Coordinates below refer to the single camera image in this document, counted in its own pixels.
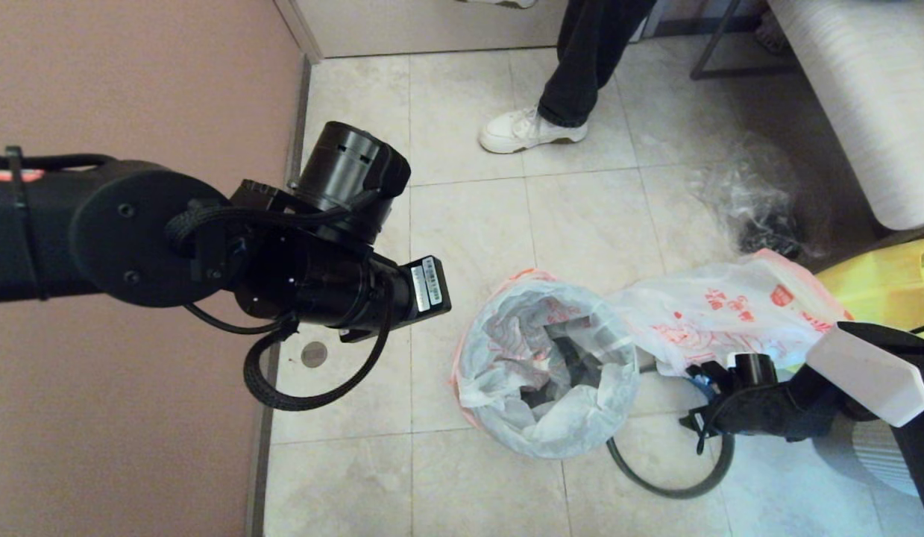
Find yellow plastic bag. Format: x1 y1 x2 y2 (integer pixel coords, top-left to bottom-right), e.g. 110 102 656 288
775 237 924 370

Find white red-print plastic bag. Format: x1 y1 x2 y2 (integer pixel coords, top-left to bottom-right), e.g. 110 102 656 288
450 268 641 459

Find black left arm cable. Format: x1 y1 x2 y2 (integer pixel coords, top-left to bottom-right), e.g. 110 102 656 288
0 153 395 412

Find white liner bag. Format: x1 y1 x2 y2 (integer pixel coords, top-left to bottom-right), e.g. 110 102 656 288
609 250 854 377

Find round striped grey stool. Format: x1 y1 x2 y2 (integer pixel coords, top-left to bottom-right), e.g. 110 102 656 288
812 414 921 497

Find person's leg dark trousers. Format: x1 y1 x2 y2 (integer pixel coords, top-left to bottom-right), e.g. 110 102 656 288
538 0 656 129

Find clear plastic bag with rubbish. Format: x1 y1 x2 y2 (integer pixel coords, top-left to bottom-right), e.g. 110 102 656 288
689 134 828 258

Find beige striped sofa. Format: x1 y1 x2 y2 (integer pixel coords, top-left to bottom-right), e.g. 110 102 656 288
764 0 924 232

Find grey metal furniture leg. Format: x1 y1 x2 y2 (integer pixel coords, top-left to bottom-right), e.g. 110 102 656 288
689 0 798 81

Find black round trash bin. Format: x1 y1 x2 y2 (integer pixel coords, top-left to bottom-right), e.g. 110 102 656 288
518 317 634 411

